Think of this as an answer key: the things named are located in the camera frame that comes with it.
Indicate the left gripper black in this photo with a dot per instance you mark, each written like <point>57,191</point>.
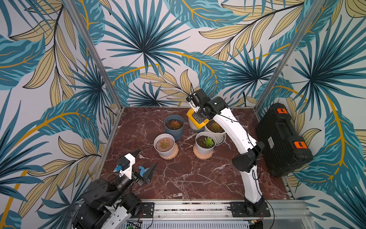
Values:
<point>148,174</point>

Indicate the yellow plastic watering can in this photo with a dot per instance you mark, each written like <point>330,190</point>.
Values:
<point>196,119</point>

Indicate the large white pot yellow succulent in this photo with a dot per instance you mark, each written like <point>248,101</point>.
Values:
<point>219,133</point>

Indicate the small white pot green succulent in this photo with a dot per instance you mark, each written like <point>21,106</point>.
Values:
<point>204,145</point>

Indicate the white pot pink succulent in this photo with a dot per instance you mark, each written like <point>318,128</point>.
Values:
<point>166,146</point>

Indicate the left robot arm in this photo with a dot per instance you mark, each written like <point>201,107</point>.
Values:
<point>110,204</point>

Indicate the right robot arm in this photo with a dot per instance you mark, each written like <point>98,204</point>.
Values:
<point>249,149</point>

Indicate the white ribbed pot green succulent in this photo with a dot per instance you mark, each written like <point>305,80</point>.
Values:
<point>194,128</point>

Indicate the blue pot red succulent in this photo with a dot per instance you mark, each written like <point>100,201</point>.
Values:
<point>174,125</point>

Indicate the blue spray nozzle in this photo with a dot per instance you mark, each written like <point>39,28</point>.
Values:
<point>142,170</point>

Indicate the black tool case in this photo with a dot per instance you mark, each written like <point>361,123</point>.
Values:
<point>285,150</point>

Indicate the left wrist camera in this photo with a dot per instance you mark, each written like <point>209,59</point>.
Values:
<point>124,166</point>

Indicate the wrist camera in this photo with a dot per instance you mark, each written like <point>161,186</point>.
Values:
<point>124,166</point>
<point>198,99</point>

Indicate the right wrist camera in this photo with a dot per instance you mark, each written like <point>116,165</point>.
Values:
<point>198,99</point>

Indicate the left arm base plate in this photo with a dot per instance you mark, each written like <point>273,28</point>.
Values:
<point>146,211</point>

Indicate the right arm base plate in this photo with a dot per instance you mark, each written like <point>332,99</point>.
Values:
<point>249,210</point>

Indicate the aluminium front rail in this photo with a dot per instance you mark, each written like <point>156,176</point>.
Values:
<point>213,214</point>

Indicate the right aluminium frame post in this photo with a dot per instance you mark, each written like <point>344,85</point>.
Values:
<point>304,26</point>

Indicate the aluminium frame post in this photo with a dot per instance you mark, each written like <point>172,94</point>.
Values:
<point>304,26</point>
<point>77,18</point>

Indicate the left aluminium frame post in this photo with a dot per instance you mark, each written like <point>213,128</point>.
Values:
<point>77,18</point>

